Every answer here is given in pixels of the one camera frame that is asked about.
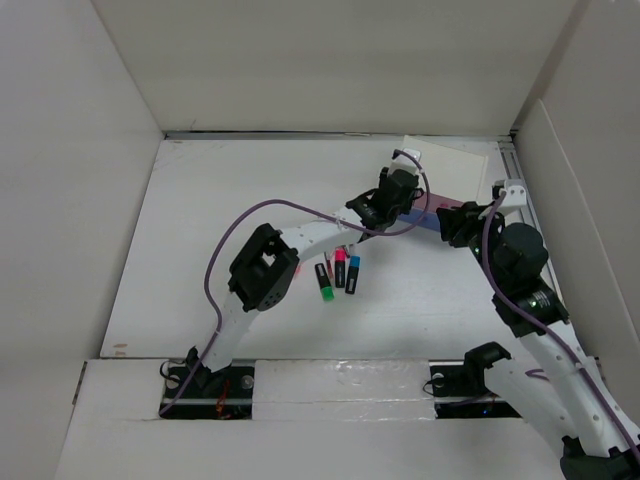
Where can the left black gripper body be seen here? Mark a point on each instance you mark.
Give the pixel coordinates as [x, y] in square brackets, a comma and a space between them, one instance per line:
[401, 210]

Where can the aluminium rail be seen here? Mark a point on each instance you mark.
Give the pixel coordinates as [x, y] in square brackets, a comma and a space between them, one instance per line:
[525, 210]
[180, 135]

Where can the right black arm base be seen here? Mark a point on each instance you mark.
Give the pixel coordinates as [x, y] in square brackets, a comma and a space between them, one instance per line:
[459, 389]

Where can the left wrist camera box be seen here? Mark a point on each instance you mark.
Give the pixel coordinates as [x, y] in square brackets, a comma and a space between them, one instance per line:
[405, 159]

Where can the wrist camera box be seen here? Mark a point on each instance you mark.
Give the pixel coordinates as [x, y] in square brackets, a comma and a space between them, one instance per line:
[513, 194]
[405, 159]

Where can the green highlighter marker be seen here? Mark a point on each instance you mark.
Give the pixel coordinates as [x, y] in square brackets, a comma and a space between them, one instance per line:
[324, 282]

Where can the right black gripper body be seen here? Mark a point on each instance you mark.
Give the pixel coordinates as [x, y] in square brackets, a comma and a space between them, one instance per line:
[471, 232]

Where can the white drawer cabinet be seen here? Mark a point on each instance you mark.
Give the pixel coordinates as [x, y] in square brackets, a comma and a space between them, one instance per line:
[451, 172]

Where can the blue highlighter marker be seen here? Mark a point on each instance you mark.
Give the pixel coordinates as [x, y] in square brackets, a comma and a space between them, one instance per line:
[352, 274]

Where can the right aluminium rail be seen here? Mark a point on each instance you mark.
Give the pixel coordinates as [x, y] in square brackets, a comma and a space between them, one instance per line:
[525, 210]

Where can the pink highlighter marker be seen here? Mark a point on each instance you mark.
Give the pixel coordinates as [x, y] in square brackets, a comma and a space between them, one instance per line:
[340, 268]

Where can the back aluminium rail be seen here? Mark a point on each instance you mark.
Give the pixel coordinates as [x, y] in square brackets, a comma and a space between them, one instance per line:
[180, 135]

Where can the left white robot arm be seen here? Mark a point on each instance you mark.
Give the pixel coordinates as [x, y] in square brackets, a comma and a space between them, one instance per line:
[264, 268]

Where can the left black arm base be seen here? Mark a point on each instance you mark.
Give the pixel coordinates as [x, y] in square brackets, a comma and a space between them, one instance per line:
[224, 395]

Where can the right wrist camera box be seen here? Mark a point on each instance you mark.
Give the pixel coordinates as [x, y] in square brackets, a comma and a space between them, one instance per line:
[513, 194]

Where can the purple blue drawer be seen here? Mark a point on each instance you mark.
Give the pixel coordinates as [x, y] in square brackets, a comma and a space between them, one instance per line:
[427, 220]

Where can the pink drawer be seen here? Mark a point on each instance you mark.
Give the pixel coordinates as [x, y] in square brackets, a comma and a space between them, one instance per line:
[432, 202]

